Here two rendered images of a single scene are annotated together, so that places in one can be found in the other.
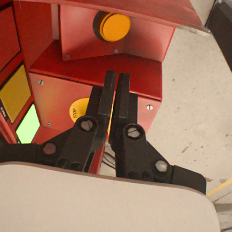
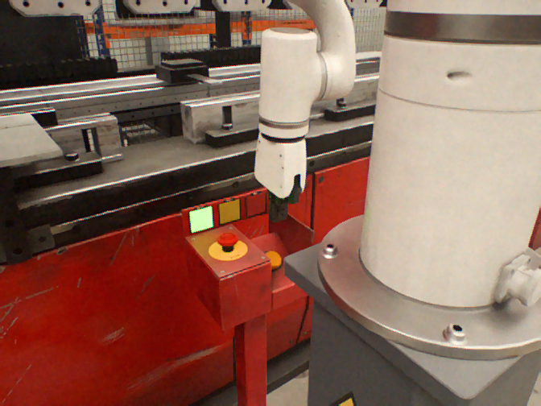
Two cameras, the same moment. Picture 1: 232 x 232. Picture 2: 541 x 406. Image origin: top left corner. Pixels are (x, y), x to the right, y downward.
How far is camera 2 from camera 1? 0.81 m
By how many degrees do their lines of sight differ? 94
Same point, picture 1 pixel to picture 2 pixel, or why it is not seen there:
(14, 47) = (250, 212)
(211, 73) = not seen: outside the picture
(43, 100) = (216, 232)
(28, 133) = (200, 217)
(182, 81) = not seen: outside the picture
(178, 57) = not seen: outside the picture
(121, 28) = (274, 262)
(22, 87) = (230, 216)
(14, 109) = (225, 207)
